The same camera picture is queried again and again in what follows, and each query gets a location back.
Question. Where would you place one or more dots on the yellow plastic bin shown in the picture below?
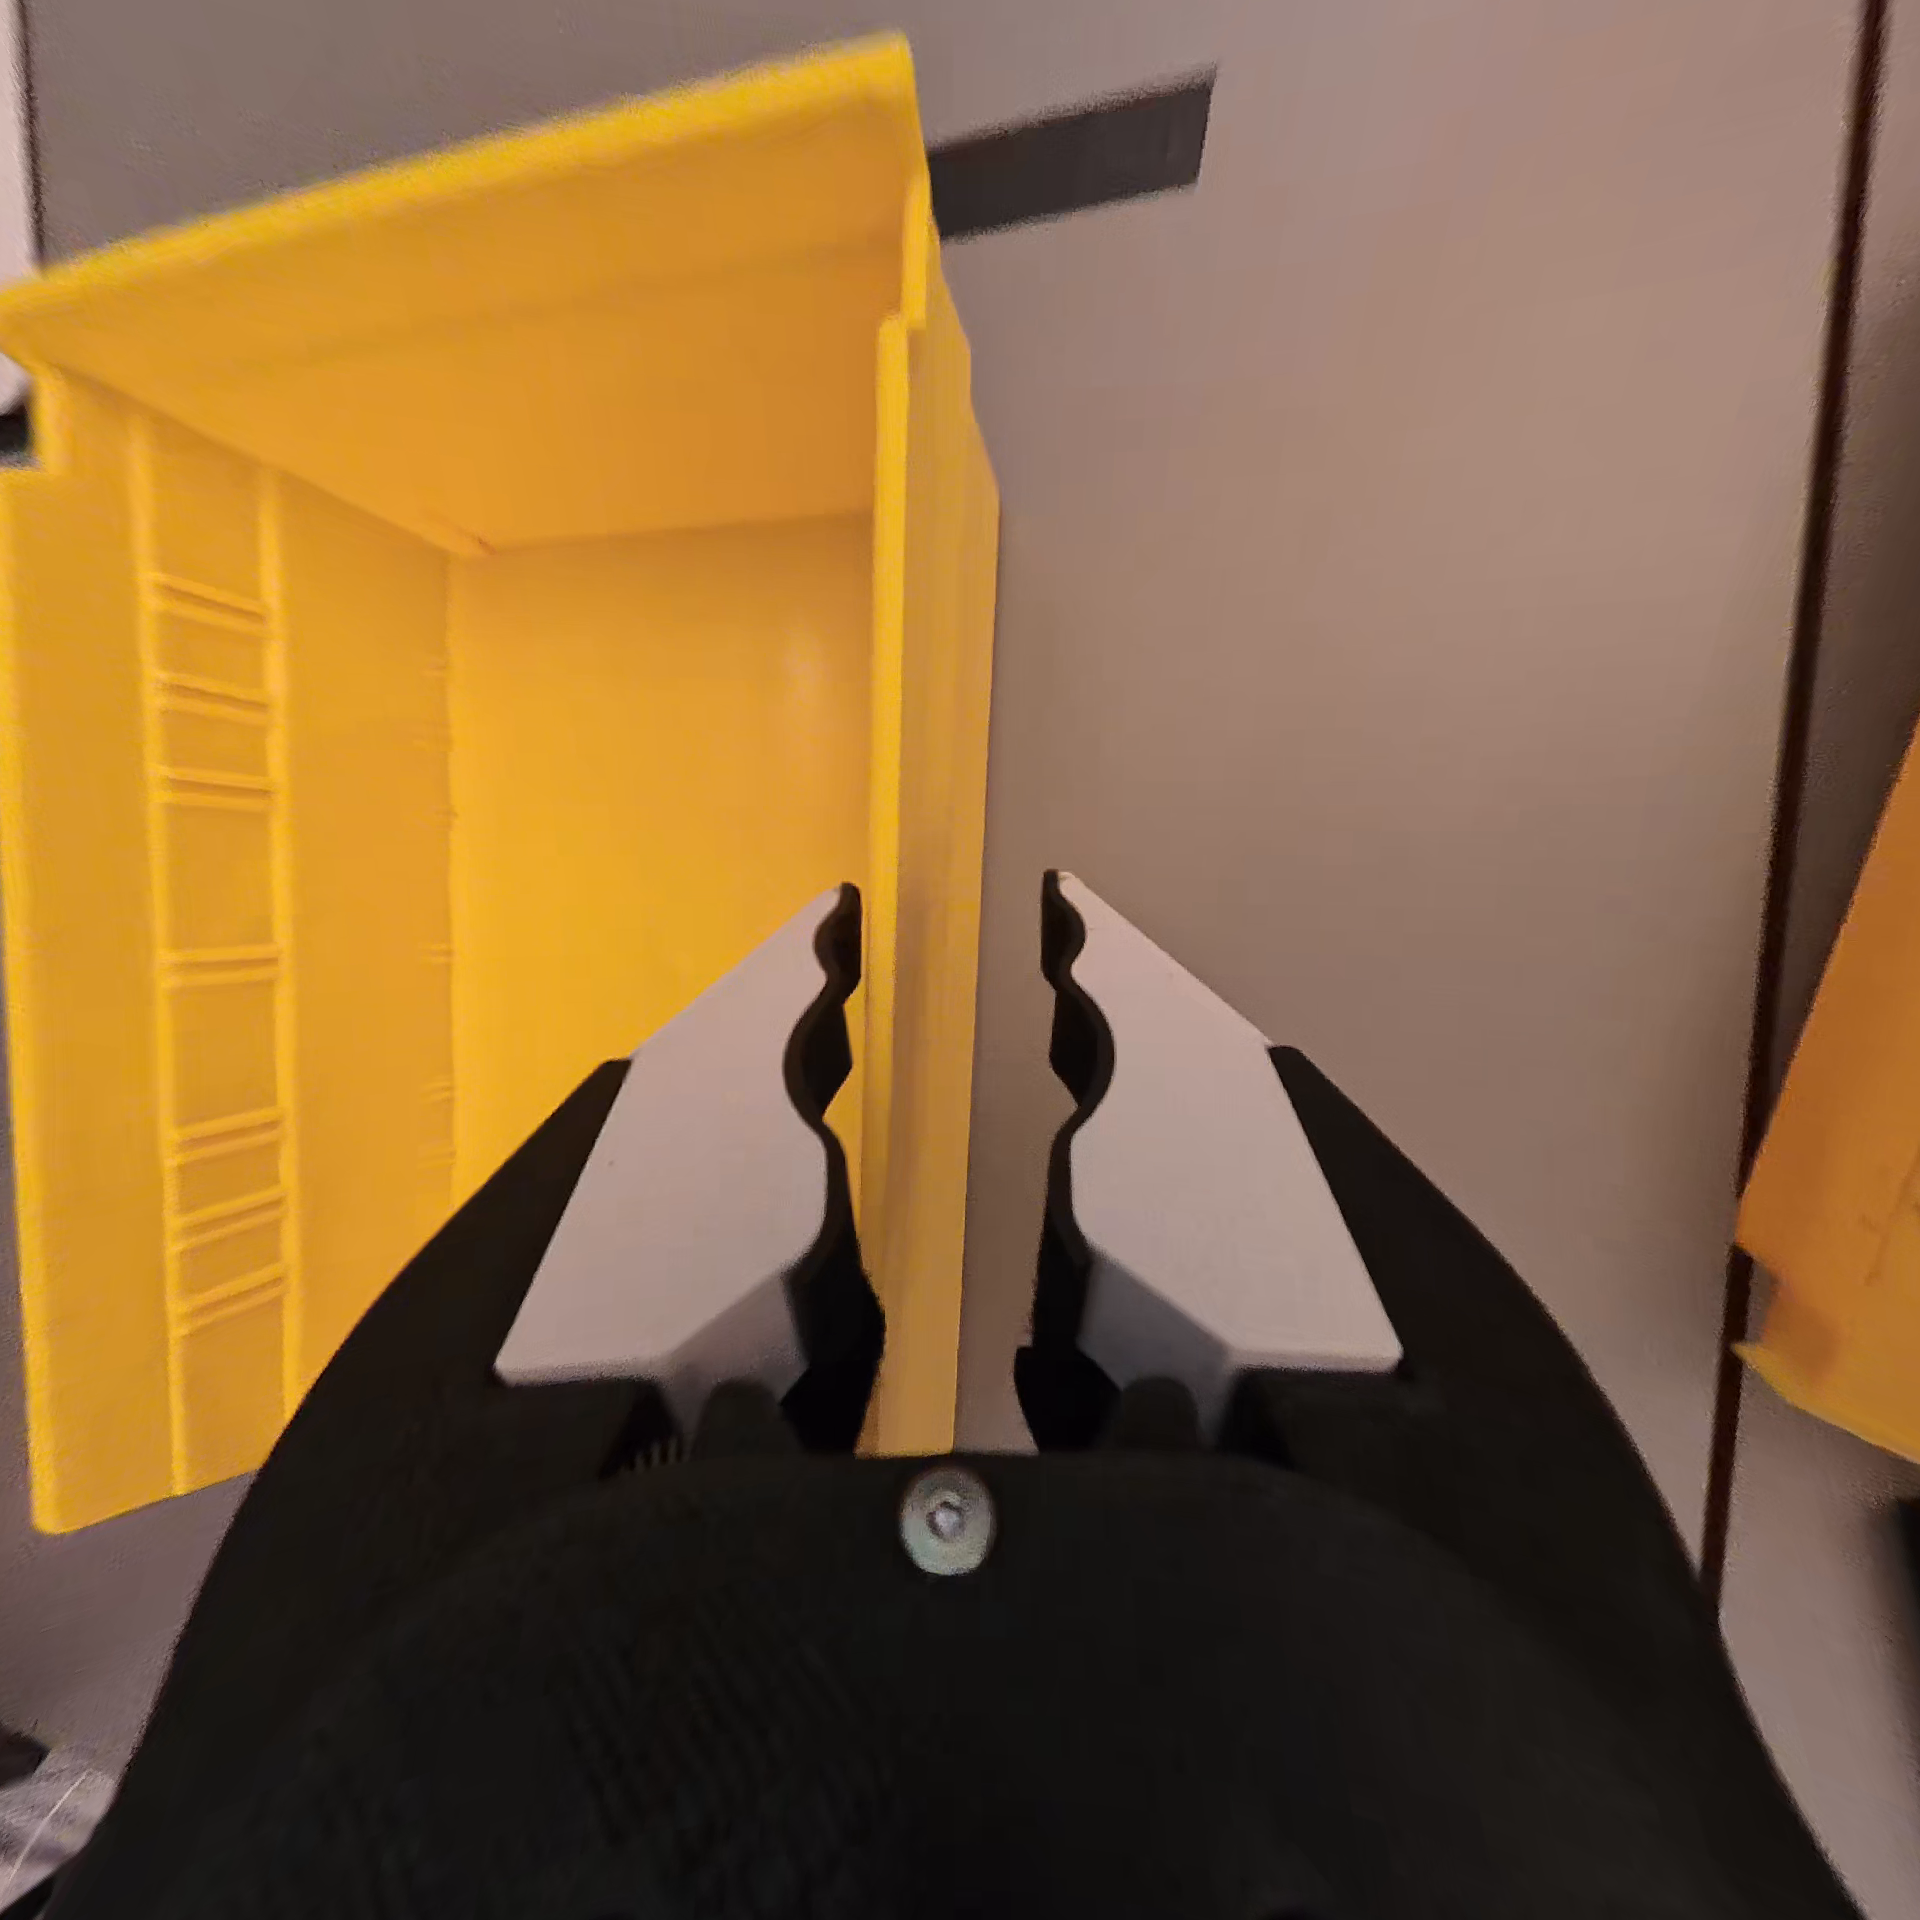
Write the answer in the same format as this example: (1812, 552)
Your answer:
(601, 751)
(1846, 1201)

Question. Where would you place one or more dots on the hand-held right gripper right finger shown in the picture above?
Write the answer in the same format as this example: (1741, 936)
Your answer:
(1214, 1201)

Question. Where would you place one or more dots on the black tape strip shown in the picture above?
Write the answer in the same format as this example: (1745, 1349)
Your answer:
(1079, 150)

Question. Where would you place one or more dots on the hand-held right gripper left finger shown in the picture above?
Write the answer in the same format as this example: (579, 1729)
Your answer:
(676, 1201)

